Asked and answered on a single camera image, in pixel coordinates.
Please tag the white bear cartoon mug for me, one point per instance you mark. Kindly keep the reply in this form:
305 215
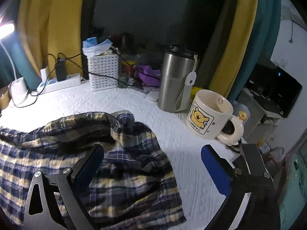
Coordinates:
209 114

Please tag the brown round container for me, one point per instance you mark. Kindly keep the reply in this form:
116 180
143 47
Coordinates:
5 98

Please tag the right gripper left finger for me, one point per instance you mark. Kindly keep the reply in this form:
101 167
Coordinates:
42 211

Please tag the white perforated plastic basket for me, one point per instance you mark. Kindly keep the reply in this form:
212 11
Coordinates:
103 72

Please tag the white desk lamp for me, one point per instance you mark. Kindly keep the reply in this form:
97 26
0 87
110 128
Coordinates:
17 88

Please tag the stainless steel tumbler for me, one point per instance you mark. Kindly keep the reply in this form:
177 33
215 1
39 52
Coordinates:
178 75

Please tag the black power adapter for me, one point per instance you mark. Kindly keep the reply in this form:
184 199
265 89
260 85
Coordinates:
60 68

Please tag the yellow curtain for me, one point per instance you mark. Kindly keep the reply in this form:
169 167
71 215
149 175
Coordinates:
224 54

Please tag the white textured table cover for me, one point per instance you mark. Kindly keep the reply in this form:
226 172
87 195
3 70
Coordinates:
200 198

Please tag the black monitor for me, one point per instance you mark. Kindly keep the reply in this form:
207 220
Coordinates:
273 88

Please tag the purple cloth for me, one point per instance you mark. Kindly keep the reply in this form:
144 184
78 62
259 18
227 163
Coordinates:
147 75

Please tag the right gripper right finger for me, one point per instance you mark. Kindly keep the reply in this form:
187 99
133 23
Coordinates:
246 175

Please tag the white usb charger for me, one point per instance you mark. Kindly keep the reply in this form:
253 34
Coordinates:
44 73

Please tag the teal curtain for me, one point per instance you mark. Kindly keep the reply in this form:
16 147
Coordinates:
262 41

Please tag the blue yellow plaid pants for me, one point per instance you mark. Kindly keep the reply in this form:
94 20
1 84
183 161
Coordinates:
129 184

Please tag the blue plastic bag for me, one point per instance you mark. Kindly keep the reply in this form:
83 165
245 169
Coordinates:
91 47

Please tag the white power strip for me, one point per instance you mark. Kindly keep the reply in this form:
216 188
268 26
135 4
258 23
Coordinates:
54 85

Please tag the small red yellow jar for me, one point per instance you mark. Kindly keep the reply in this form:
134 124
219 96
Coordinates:
128 67

